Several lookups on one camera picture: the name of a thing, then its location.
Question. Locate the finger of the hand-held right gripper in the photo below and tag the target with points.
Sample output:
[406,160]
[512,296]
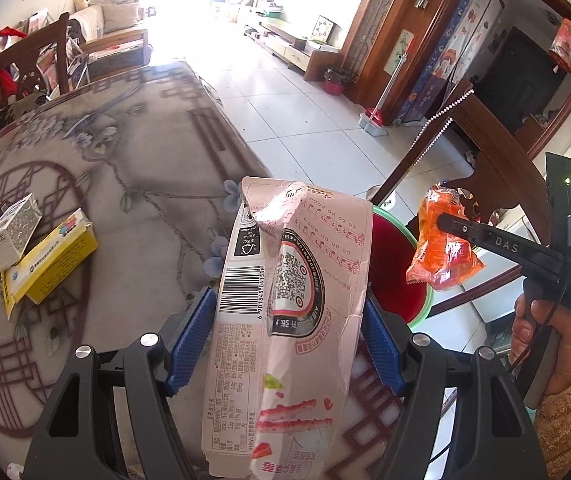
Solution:
[503,247]

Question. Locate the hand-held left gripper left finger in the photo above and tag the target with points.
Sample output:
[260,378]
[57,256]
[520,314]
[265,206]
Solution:
[190,345]

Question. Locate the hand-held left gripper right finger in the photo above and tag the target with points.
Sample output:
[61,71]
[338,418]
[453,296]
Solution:
[385,350]

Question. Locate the orange plastic wrapper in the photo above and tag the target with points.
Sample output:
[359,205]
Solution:
[440,265]

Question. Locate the red bin with green rim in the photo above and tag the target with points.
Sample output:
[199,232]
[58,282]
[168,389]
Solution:
[395,270]

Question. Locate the pink tissue wrapper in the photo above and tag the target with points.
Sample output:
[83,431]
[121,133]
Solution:
[285,310]

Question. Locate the yellow and white box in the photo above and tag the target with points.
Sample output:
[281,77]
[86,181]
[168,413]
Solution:
[55,255]

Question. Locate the person's right hand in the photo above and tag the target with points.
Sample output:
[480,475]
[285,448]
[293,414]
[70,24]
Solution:
[570,355]

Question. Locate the dark wooden dining chair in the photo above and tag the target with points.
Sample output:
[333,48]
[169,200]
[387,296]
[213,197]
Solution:
[495,160]
[25,55]

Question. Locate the red hanging decoration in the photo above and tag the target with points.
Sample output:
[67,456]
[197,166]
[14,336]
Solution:
[568,45]

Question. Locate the red and white dustpan set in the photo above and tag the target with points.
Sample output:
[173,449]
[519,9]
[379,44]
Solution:
[373,122]

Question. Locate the blue printed door curtain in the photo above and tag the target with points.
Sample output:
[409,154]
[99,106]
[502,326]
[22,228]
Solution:
[445,60]

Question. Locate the white milk carton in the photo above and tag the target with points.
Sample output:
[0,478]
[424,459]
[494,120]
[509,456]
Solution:
[13,232]

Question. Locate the small red waste bin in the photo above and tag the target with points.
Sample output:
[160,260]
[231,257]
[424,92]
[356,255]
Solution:
[336,82]

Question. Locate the colourful geometric framed picture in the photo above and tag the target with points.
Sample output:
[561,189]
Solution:
[321,30]

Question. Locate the floral seat cushion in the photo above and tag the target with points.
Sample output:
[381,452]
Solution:
[5,120]

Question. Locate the low television cabinet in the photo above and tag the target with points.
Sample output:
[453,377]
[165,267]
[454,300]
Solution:
[285,42]

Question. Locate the wooden sofa with cushions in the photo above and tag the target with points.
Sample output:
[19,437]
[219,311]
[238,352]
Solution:
[110,25]

